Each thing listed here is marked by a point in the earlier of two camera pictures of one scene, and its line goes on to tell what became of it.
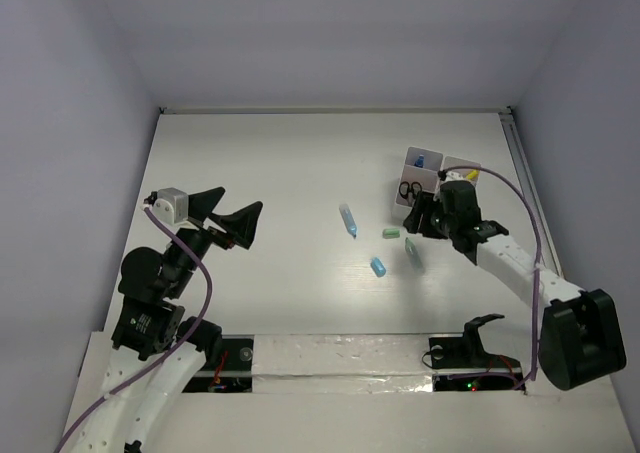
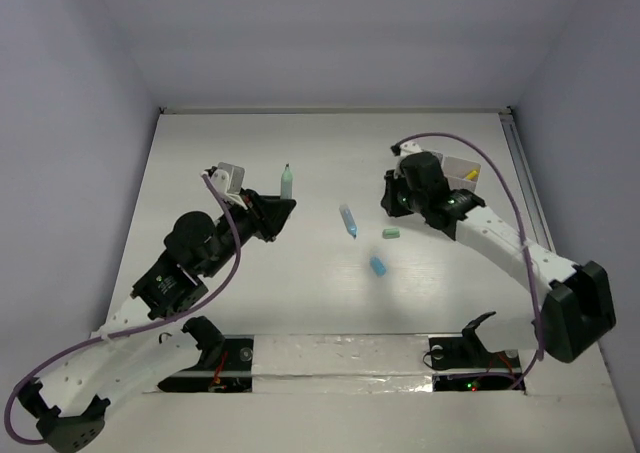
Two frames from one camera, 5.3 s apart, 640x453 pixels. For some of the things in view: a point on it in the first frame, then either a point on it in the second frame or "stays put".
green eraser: (391, 233) stays put
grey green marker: (415, 256) → (286, 191)
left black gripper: (213, 228) → (265, 218)
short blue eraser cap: (377, 267) stays put
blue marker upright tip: (348, 219) stays put
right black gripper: (425, 202) → (388, 199)
